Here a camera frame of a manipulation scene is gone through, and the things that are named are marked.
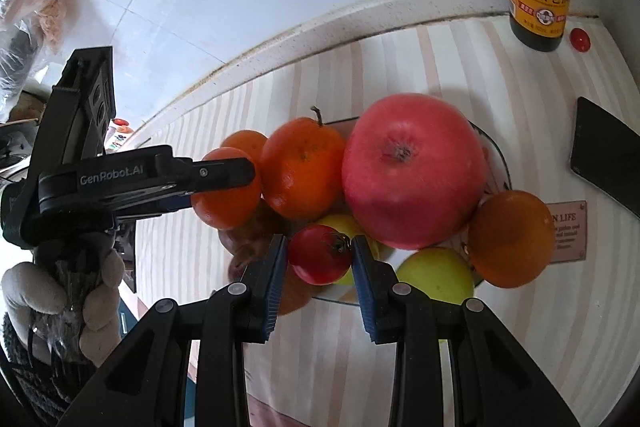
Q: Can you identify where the red bottle cap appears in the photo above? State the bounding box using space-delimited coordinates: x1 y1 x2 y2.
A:
570 27 591 53

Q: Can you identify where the small orange on plate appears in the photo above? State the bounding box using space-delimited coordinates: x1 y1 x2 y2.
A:
220 130 267 164

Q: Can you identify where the white gloved left hand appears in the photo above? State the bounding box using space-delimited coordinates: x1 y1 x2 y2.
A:
1 233 124 367

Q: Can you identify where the large red apple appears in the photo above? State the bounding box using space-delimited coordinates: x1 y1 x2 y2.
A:
342 93 488 251

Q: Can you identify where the small red fruit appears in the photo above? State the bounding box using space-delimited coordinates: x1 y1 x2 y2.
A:
288 225 352 286

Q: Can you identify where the brown red apple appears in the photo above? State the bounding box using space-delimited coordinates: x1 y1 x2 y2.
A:
228 256 319 317
218 199 290 283

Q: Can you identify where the bright orange tangerine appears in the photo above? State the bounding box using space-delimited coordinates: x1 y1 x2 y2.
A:
191 147 262 230

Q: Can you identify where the brown red apple on plate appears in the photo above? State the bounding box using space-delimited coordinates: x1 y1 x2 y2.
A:
228 256 319 317

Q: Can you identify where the striped cat tablecloth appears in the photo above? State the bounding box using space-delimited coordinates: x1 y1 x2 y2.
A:
136 17 639 426

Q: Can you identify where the dark orange tangerine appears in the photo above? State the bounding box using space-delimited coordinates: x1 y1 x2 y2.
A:
466 190 555 288

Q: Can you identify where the large orange with stem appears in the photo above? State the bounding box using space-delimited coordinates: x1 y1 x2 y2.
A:
259 106 346 221

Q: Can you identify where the colourful sticker sheet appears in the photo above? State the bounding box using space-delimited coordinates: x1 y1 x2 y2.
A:
104 118 134 154

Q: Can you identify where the black smartphone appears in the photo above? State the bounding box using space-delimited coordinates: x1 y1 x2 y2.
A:
570 96 640 217

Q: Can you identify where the brown label patch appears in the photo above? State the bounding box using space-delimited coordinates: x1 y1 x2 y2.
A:
547 200 588 263

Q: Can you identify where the small green apple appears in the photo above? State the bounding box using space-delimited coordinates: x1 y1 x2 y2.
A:
317 213 380 260

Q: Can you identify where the large green apple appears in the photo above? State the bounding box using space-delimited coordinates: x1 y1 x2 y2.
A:
396 247 475 305

